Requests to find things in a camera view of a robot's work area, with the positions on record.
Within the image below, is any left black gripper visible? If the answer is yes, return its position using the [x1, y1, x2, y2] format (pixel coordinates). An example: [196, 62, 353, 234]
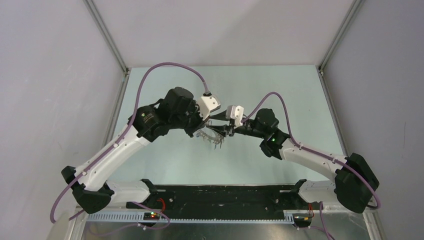
[170, 100, 210, 138]

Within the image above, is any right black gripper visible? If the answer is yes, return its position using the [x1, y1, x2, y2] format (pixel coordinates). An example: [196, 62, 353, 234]
[206, 109, 267, 140]

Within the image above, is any metal disc keyring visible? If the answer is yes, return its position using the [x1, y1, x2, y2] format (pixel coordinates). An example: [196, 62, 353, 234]
[195, 128, 225, 149]

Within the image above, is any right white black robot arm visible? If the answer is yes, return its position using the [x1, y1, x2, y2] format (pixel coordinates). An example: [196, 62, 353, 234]
[208, 106, 380, 214]

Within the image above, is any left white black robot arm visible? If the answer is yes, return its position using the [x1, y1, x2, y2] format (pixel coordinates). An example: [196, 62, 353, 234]
[61, 87, 221, 214]

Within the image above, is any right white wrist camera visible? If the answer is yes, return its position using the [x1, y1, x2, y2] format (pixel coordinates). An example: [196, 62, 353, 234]
[225, 105, 244, 128]

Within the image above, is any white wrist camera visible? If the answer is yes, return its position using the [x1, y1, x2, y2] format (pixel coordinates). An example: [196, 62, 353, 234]
[196, 95, 221, 120]
[225, 105, 244, 128]

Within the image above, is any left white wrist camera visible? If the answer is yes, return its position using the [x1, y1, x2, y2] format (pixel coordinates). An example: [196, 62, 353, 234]
[196, 95, 221, 120]

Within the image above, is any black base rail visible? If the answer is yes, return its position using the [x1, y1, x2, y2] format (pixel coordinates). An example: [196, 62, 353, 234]
[142, 184, 320, 220]

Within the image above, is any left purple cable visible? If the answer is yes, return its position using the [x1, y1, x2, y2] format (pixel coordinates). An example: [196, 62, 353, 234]
[49, 62, 211, 224]

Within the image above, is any grey slotted cable duct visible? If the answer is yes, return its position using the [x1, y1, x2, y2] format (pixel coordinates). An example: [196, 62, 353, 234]
[86, 211, 294, 224]

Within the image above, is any left aluminium frame post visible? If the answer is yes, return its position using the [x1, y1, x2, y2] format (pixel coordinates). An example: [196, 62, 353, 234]
[82, 0, 129, 76]

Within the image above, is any aluminium frame post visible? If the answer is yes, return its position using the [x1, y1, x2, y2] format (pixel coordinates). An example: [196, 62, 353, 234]
[82, 0, 129, 76]
[317, 0, 365, 76]

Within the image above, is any right aluminium frame post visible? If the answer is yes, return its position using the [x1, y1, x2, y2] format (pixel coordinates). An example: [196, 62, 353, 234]
[317, 0, 365, 76]

